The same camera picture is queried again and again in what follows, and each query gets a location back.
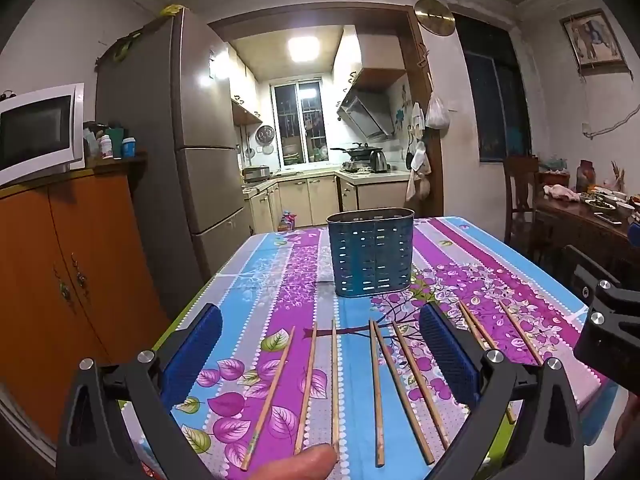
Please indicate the wooden chopstick three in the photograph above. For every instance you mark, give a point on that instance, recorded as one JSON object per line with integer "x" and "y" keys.
{"x": 335, "y": 410}

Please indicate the wooden chair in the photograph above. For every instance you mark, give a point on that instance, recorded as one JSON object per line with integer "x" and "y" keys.
{"x": 521, "y": 177}

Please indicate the white microwave oven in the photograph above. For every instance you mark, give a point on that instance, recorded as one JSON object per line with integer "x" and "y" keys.
{"x": 42, "y": 131}

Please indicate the gold round wall clock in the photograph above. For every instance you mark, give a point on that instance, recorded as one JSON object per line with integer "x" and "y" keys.
{"x": 435, "y": 17}

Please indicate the wooden chopstick two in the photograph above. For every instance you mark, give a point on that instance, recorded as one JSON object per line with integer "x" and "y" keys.
{"x": 306, "y": 392}

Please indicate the dark curtained window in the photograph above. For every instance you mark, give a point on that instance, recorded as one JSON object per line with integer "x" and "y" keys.
{"x": 500, "y": 106}

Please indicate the person right hand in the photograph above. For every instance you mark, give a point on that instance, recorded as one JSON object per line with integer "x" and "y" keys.
{"x": 627, "y": 418}

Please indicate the dark wooden side table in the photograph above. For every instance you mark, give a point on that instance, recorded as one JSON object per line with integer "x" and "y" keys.
{"x": 558, "y": 223}

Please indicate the white hanging plastic bag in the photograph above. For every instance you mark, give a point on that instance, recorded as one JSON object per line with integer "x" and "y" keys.
{"x": 436, "y": 116}

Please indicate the wooden chopstick eight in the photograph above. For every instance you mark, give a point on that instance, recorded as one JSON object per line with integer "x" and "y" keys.
{"x": 532, "y": 350}

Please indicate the orange wooden cabinet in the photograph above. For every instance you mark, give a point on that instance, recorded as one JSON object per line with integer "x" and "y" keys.
{"x": 75, "y": 284}

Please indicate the wooden chopstick seven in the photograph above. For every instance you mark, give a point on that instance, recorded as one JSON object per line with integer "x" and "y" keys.
{"x": 477, "y": 329}

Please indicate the steel electric kettle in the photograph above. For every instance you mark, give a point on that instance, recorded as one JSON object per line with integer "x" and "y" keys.
{"x": 378, "y": 162}

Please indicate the wooden chopstick six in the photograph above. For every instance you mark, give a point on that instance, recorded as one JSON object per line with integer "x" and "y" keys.
{"x": 422, "y": 385}

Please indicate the person left hand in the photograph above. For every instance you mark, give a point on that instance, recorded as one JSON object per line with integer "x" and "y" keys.
{"x": 314, "y": 463}

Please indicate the wooden chopstick five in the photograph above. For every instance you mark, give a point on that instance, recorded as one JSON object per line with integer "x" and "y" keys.
{"x": 404, "y": 399}

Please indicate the wooden chopstick four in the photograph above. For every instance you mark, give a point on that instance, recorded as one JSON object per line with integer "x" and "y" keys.
{"x": 377, "y": 399}

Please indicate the white medicine bottle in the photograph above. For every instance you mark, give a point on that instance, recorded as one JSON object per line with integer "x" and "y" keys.
{"x": 106, "y": 147}

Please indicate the blue lidded cup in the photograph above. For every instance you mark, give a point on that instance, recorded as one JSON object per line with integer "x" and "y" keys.
{"x": 129, "y": 146}

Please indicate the black wok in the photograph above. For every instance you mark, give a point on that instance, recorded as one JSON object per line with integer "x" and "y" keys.
{"x": 362, "y": 151}

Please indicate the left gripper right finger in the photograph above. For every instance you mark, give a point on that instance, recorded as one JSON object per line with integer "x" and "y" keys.
{"x": 546, "y": 442}

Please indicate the grey refrigerator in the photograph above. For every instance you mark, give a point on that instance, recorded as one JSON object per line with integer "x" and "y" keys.
{"x": 158, "y": 83}

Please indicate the blue perforated utensil holder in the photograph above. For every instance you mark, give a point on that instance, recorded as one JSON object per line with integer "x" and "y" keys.
{"x": 371, "y": 251}

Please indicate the floral striped tablecloth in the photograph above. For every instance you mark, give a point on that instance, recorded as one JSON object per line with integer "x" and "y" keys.
{"x": 282, "y": 280}

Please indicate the steel range hood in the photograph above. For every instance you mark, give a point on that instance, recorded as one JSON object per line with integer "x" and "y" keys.
{"x": 368, "y": 113}

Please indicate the framed elephant picture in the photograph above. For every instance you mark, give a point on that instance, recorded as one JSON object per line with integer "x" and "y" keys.
{"x": 594, "y": 44}

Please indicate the wooden chopstick one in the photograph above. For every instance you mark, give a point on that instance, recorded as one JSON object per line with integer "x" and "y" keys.
{"x": 267, "y": 404}

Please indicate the kitchen window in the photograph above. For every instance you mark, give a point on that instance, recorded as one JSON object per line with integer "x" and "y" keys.
{"x": 299, "y": 118}

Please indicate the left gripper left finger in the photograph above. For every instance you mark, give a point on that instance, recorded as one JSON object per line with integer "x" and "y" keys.
{"x": 94, "y": 443}

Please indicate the beige kitchen base cabinets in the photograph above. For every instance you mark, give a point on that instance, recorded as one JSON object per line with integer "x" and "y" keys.
{"x": 312, "y": 196}

